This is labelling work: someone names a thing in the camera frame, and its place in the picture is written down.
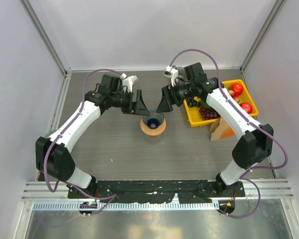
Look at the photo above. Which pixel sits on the white slotted cable duct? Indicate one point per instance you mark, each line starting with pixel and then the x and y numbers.
pixel 86 206

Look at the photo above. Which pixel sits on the yellow plastic bin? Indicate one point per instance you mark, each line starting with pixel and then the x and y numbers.
pixel 196 119

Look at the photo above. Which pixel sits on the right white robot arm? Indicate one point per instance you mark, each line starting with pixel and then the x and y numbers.
pixel 254 139

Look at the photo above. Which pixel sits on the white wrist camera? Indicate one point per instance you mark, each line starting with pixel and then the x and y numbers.
pixel 127 83
pixel 172 74

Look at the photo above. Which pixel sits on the peach fruit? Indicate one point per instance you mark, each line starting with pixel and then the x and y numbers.
pixel 234 95

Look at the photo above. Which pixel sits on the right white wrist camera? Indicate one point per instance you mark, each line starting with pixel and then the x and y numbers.
pixel 172 74

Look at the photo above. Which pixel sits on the dark grape bunch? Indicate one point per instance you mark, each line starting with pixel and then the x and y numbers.
pixel 193 103

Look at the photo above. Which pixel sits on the green melon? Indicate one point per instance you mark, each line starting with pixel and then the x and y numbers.
pixel 49 134

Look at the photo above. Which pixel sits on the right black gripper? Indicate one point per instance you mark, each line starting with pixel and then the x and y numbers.
pixel 169 97

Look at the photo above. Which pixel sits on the orange filter holder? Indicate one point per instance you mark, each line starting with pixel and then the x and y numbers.
pixel 228 133

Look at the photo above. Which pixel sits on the red apple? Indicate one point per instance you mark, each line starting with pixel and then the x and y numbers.
pixel 246 107
pixel 237 89

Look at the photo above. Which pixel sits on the brown paper filter stack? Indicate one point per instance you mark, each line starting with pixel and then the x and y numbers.
pixel 218 128

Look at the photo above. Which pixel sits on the grey plastic measuring cup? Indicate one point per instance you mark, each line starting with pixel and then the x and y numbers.
pixel 181 73

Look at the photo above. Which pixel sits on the red grape bunch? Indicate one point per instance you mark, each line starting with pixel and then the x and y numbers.
pixel 208 114

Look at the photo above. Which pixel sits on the blue glass dripper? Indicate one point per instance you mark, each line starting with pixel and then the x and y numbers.
pixel 154 120

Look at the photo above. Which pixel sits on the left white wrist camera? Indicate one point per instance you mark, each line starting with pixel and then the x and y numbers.
pixel 127 83

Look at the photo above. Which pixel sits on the wooden dripper ring holder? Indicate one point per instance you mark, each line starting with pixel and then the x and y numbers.
pixel 159 130

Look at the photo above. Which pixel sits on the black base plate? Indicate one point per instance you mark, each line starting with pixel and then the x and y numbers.
pixel 162 191

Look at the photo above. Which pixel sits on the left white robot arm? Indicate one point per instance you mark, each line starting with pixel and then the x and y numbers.
pixel 53 153

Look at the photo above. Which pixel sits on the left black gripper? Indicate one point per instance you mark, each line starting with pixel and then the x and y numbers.
pixel 138 107

